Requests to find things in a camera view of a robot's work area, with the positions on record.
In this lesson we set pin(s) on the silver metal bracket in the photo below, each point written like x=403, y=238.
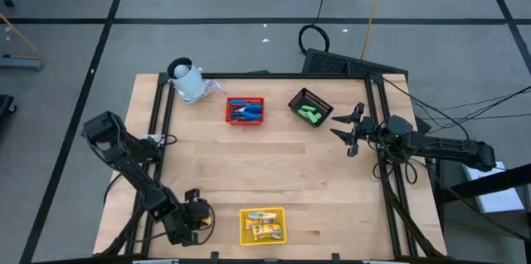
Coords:
x=152, y=136

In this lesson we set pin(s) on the white paper booklet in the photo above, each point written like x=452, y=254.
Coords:
x=498, y=201

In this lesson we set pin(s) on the black slotted plastic basket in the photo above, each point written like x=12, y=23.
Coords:
x=305, y=99

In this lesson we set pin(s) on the yellow slotted plastic basket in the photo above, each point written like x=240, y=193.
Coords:
x=246, y=239

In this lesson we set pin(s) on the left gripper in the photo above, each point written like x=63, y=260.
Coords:
x=184, y=222

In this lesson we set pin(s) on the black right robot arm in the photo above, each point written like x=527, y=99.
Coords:
x=448, y=148

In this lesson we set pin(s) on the black chair base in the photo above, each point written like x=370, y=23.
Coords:
x=5, y=106

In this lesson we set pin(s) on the gray stand base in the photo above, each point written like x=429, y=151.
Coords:
x=20, y=64

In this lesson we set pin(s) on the black metal stand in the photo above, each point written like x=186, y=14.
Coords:
x=481, y=183

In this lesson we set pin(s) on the red slotted plastic basket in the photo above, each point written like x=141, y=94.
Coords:
x=228, y=114

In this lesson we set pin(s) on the green eraser block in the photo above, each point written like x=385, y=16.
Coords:
x=319, y=115
x=302, y=113
x=313, y=118
x=308, y=108

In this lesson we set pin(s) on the black perforated mat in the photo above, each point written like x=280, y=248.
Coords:
x=332, y=62

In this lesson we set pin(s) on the small black object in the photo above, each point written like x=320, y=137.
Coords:
x=8, y=3

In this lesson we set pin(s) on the white cylindrical lamp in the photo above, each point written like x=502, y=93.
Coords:
x=191, y=83

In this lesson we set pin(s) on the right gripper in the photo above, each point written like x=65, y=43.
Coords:
x=367, y=129

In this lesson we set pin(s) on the black aluminium table frame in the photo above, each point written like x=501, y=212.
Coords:
x=265, y=76

